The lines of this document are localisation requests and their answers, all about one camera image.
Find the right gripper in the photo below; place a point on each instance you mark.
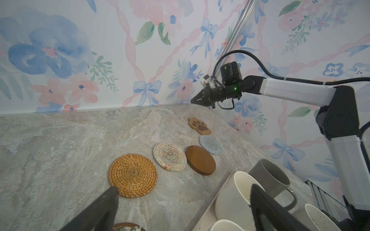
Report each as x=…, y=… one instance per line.
x=209, y=96

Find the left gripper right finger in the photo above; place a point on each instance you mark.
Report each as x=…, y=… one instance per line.
x=269, y=215

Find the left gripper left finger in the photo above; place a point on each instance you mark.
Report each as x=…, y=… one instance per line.
x=99, y=215

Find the grey mug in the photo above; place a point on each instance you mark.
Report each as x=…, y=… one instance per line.
x=273, y=180

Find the cork paw coaster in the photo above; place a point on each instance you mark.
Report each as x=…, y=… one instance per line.
x=198, y=125

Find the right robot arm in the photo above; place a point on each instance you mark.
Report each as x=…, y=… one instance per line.
x=337, y=120

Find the dark brown round coaster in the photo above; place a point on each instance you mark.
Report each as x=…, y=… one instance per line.
x=127, y=226

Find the blue woven coaster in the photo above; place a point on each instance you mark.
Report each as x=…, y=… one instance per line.
x=210, y=144

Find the woven rattan coaster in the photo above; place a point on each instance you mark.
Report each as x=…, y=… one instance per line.
x=134, y=175

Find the brown wooden round coaster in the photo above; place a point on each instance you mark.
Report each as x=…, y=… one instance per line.
x=200, y=160

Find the multicolour woven coaster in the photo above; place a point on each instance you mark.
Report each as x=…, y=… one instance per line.
x=169, y=156

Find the cream white mug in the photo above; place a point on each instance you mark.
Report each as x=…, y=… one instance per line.
x=234, y=200

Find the blue mug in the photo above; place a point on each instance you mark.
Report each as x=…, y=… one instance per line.
x=225, y=225

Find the white speckled mug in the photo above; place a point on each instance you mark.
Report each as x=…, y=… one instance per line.
x=314, y=219

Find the aluminium rail frame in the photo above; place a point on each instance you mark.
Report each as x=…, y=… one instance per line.
x=328, y=204

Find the right corner aluminium post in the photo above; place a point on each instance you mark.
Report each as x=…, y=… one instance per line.
x=247, y=11

